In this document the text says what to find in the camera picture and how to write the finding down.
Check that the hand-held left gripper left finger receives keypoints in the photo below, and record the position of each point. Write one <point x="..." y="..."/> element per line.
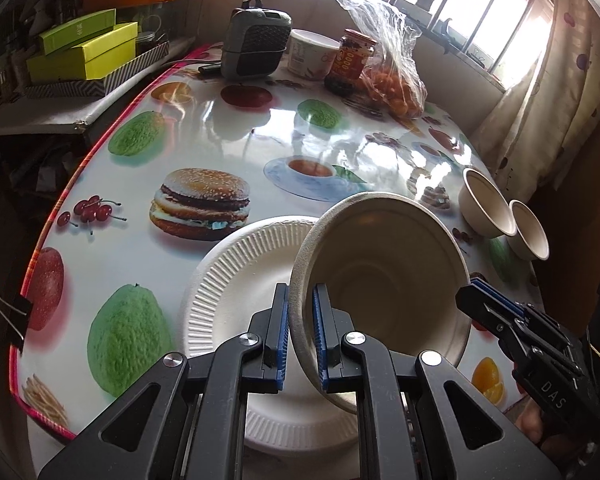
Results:
<point x="281" y="340"/>

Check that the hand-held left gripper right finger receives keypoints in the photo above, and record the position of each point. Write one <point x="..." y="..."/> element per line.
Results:
<point x="320" y="340"/>

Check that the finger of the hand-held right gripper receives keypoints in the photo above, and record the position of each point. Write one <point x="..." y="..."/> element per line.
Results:
<point x="497" y="297"/>
<point x="480" y="310"/>

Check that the white ribbed paper plate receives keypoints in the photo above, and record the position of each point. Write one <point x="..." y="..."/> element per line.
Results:
<point x="220" y="300"/>

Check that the small beige paper bowl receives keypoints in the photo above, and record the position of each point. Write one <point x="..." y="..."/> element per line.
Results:
<point x="530" y="230"/>
<point x="485" y="200"/>

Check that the large beige paper bowl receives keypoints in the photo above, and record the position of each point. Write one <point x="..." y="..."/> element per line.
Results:
<point x="395" y="260"/>

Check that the person's right hand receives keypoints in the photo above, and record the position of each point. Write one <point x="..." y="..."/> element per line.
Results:
<point x="530" y="422"/>

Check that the cream patterned curtain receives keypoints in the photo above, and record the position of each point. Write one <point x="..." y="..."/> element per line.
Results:
<point x="555" y="110"/>

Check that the fruit printed tablecloth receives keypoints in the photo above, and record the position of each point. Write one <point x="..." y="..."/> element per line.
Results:
<point x="205" y="125"/>

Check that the clear plastic bag of oranges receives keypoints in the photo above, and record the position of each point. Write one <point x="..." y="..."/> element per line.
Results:
<point x="390" y="75"/>

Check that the black binder clip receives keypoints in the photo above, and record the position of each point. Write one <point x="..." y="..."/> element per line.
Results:
<point x="17" y="307"/>

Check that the glass jar with red label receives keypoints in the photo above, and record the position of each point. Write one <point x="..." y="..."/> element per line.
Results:
<point x="347" y="62"/>

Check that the small black remote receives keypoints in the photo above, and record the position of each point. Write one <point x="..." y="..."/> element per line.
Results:
<point x="211" y="68"/>

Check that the white plastic tub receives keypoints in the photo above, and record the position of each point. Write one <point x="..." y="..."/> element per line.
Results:
<point x="307" y="52"/>

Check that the barred window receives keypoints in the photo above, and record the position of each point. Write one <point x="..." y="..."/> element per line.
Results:
<point x="480" y="5"/>

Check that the grey portable fan heater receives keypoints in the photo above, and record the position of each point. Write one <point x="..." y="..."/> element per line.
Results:
<point x="255" y="40"/>

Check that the grey striped flat box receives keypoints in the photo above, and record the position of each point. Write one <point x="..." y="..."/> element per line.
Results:
<point x="130" y="67"/>

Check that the white shelf board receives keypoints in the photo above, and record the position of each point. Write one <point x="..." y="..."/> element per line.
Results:
<point x="30" y="117"/>

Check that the wide yellow-green cardboard box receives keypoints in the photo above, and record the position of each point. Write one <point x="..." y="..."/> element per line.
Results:
<point x="80" y="57"/>

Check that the slim green cardboard box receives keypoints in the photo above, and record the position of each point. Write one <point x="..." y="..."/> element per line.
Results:
<point x="75" y="30"/>

